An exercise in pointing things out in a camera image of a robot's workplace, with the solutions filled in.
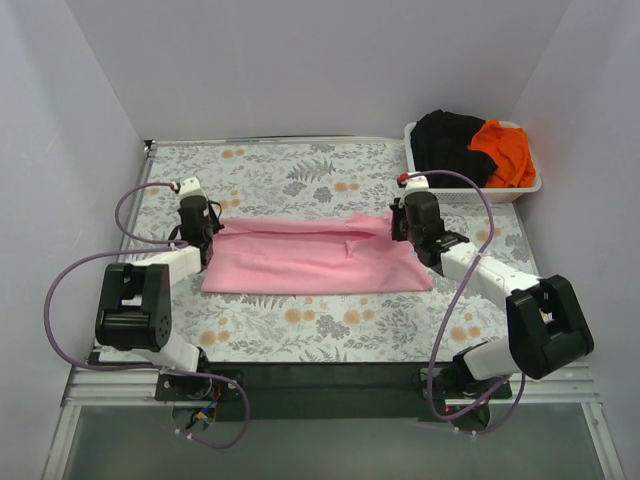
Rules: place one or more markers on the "pink t-shirt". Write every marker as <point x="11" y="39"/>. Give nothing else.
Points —
<point x="354" y="255"/>

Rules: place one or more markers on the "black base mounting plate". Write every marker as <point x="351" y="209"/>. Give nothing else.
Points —
<point x="307" y="391"/>

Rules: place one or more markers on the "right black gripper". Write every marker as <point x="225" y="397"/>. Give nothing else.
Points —
<point x="397" y="228"/>

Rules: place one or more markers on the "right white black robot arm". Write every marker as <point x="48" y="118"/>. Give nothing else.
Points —
<point x="546" y="327"/>

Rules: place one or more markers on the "floral patterned table mat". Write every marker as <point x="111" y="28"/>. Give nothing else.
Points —
<point x="367" y="328"/>

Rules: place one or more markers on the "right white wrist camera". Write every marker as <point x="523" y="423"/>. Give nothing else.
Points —
<point x="410" y="182"/>

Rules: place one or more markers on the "orange t-shirt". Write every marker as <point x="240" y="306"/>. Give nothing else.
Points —
<point x="509" y="149"/>

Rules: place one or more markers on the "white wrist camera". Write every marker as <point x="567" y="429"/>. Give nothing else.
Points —
<point x="410" y="182"/>
<point x="188" y="187"/>

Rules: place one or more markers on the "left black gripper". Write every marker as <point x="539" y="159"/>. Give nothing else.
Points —
<point x="208" y="248"/>

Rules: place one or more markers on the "black t-shirt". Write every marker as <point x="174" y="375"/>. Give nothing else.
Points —
<point x="441" y="141"/>

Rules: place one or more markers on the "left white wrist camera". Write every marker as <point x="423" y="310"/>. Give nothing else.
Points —
<point x="188" y="187"/>

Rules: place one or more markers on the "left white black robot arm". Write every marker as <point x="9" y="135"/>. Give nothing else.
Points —
<point x="135" y="308"/>

